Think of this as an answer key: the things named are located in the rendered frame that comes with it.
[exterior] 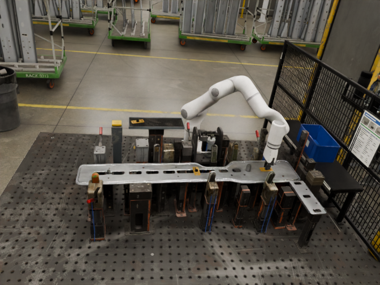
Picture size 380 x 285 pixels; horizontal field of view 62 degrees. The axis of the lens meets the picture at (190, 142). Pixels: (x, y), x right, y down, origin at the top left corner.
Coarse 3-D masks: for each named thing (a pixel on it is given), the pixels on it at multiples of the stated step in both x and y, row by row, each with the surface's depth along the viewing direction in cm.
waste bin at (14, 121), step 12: (0, 72) 377; (12, 72) 387; (0, 84) 360; (12, 84) 374; (0, 96) 368; (12, 96) 381; (0, 108) 375; (12, 108) 387; (0, 120) 383; (12, 120) 394
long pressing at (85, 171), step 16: (80, 176) 180; (112, 176) 183; (128, 176) 185; (144, 176) 186; (160, 176) 188; (176, 176) 190; (192, 176) 191; (208, 176) 193; (224, 176) 194; (240, 176) 196; (256, 176) 198; (288, 176) 201
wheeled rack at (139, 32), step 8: (112, 0) 777; (112, 8) 789; (128, 8) 708; (136, 8) 710; (112, 16) 748; (112, 24) 721; (120, 24) 840; (128, 24) 850; (136, 24) 860; (144, 24) 870; (112, 32) 762; (120, 32) 768; (128, 32) 776; (136, 32) 784; (144, 32) 792; (112, 40) 748; (136, 40) 745; (144, 40) 747
